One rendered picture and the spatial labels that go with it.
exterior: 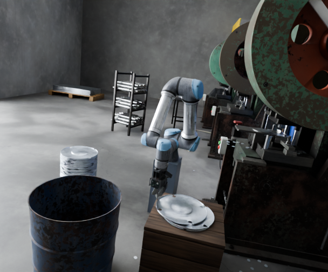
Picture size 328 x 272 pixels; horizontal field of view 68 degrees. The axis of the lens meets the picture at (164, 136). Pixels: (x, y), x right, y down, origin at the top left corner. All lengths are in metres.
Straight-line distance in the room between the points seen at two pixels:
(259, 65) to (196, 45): 7.11
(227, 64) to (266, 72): 1.79
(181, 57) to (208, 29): 1.17
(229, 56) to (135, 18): 5.96
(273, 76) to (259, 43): 0.17
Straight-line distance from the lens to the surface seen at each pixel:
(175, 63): 8.35
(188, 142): 1.72
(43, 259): 1.30
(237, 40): 3.08
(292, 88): 1.33
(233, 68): 3.06
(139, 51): 8.54
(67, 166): 2.07
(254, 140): 1.78
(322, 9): 1.40
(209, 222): 1.40
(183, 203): 1.47
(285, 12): 1.32
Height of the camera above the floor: 1.13
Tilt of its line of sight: 16 degrees down
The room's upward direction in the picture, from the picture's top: 8 degrees clockwise
